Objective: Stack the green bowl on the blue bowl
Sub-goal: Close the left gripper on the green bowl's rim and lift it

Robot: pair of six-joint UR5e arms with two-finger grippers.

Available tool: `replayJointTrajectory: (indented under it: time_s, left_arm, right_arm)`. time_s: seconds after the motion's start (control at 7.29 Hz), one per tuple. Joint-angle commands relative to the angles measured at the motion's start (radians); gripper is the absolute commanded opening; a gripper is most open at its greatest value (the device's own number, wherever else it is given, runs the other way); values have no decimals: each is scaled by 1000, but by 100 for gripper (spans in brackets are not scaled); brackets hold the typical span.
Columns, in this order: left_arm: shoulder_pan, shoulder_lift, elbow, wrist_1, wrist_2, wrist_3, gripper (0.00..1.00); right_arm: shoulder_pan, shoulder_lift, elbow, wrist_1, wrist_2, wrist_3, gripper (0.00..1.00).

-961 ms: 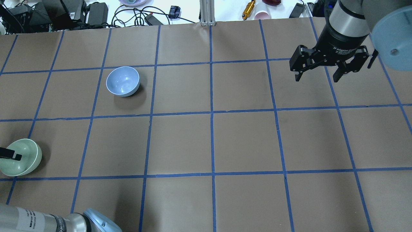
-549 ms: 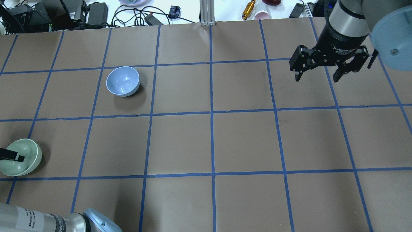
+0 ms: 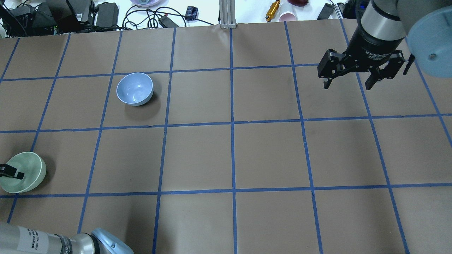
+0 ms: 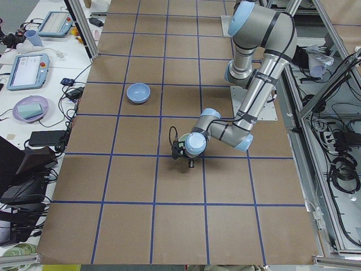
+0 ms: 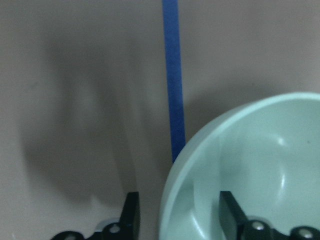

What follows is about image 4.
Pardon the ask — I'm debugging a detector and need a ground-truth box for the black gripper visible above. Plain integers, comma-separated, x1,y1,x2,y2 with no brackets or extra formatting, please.
188,158,196,168

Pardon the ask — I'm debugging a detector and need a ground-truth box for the green bowl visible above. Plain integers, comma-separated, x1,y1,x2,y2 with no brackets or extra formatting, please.
178,133,189,147

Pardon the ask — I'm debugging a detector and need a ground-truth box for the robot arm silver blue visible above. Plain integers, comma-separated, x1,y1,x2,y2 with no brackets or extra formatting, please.
172,1,297,168

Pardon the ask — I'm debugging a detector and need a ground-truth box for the blue bowl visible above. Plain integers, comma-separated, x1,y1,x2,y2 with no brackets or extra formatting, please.
126,82,151,104

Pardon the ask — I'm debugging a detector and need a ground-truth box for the small blue black device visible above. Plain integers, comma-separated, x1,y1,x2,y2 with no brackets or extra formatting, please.
60,78,75,86

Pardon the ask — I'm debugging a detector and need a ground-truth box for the black power adapter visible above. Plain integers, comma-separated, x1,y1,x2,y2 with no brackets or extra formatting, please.
28,130,65,147

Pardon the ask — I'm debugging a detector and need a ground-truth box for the pink cup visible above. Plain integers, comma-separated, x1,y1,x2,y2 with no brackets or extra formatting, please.
92,29,100,41

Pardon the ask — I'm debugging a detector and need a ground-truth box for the black laptop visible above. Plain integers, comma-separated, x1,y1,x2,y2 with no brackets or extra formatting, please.
1,137,58,195

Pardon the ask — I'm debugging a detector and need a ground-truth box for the green sponge block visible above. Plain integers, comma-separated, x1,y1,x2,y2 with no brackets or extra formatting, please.
17,103,43,119

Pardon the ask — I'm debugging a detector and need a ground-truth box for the purple plate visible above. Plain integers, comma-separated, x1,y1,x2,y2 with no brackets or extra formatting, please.
12,95,49,123

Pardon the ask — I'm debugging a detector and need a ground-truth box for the near teach pendant tablet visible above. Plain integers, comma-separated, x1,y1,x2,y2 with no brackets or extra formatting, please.
7,54,50,91

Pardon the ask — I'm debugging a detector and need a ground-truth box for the teach pendant tablet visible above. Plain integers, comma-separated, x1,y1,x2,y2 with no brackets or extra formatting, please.
7,54,50,91
38,11,73,38

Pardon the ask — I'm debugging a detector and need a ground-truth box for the far teach pendant tablet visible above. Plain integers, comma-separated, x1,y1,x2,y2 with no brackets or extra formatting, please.
38,11,73,38

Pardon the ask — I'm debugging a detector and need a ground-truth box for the blue plastic cup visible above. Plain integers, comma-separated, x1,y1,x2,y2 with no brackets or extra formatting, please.
24,29,43,47

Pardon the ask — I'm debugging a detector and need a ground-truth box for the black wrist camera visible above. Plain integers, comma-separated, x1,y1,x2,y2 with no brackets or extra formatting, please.
171,141,186,160

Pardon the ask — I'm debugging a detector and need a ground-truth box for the aluminium frame post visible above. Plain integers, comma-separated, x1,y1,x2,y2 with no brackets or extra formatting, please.
64,0,99,60

